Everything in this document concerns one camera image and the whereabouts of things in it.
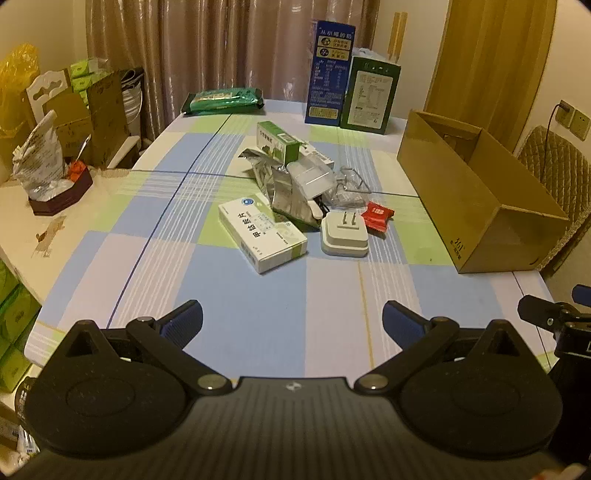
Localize tall brown paper carton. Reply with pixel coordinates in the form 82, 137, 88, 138
87, 70, 132, 168

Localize chair with quilted cover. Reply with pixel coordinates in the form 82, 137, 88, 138
517, 124, 591, 278

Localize brown cardboard box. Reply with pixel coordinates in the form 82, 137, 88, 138
397, 109, 571, 274

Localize yellow hanging strip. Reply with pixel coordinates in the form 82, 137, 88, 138
392, 12, 408, 63

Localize green wipes packet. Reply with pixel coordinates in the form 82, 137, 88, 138
181, 89, 265, 117

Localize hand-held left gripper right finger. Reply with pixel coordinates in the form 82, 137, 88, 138
353, 300, 527, 395

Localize silver foil pouch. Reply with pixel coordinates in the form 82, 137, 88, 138
238, 148, 282, 185
270, 164, 324, 228

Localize long white ointment box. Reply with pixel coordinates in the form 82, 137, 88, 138
298, 142, 335, 171

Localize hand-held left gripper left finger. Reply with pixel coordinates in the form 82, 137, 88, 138
60, 299, 234, 397

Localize green tissue boxes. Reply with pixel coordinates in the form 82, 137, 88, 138
69, 58, 112, 95

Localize checked cloth desktop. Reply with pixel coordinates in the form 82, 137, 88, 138
25, 98, 557, 384

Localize white carved chair back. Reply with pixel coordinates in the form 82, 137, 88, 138
25, 69, 74, 116

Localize tall green carton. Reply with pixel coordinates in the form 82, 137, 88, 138
340, 55, 402, 136

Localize clear plastic bag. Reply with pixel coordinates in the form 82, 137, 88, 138
330, 166, 374, 209

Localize beige curtain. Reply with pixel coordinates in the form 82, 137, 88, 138
85, 0, 380, 139

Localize dark red box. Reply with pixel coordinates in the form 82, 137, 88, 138
28, 165, 94, 216

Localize white striped bag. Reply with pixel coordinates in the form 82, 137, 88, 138
121, 67, 145, 137

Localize empty wall socket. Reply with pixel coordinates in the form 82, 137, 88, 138
570, 111, 591, 139

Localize yellow plastic bag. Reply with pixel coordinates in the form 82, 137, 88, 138
0, 44, 42, 158

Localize cream side table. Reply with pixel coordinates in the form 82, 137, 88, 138
0, 134, 139, 319

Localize stack of green tissue packs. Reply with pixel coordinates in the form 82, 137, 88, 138
0, 261, 42, 393

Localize white plastic bag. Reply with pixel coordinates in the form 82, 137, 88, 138
13, 111, 72, 195

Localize small brown storage carton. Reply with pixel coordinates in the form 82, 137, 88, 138
44, 93, 93, 162

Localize grey charger cable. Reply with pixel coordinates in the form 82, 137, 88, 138
544, 104, 561, 160

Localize red candy packet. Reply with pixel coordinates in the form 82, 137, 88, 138
360, 202, 396, 234

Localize tall blue carton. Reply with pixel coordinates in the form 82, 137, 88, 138
305, 19, 356, 125

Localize green white medicine box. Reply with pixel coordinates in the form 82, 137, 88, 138
256, 121, 302, 163

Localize white power adapter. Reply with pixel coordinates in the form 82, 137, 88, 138
320, 210, 370, 260

